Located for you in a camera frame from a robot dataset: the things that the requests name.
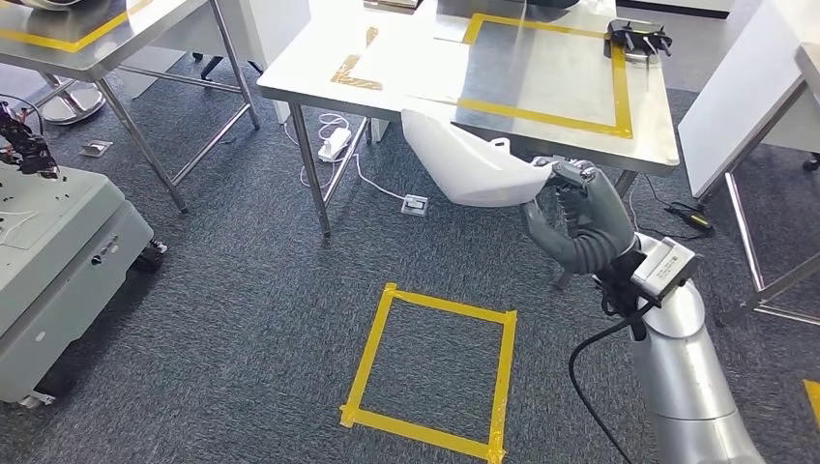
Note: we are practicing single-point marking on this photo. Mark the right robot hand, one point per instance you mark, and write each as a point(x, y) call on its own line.
point(599, 211)

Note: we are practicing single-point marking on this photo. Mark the white plastic shell part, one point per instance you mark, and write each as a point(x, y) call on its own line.
point(474, 173)

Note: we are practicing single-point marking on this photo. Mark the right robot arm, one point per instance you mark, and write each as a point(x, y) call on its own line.
point(685, 384)

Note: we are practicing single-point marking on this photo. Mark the stainless steel workbench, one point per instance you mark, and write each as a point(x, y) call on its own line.
point(544, 70)

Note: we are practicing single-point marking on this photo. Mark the black power adapter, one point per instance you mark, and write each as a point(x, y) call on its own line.
point(698, 221)

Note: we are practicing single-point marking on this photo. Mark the white table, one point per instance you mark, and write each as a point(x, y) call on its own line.
point(737, 109)
point(275, 38)

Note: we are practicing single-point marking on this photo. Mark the yellow floor tape square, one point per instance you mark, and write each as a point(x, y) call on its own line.
point(448, 305)

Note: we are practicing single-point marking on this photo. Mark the black clamp fixture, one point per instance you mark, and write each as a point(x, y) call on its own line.
point(631, 35)

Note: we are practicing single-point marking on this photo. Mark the metal floor socket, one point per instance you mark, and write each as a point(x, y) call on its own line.
point(96, 148)
point(414, 205)

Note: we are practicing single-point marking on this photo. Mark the white power strip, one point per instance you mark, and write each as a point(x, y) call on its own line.
point(334, 144)

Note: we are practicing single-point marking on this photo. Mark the yellow floor tape strip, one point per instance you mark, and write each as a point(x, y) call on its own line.
point(813, 400)

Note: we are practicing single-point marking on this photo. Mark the chrome round base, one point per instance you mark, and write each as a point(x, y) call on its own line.
point(70, 105)

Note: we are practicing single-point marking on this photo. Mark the grey machine base with column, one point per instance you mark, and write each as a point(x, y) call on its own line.
point(58, 269)

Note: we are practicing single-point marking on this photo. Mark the stainless steel table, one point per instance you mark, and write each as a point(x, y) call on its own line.
point(64, 25)

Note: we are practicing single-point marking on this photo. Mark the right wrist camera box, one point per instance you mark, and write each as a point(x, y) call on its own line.
point(663, 268)

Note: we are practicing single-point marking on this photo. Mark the yellow tape frame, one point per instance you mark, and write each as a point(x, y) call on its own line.
point(544, 117)
point(38, 40)
point(359, 82)

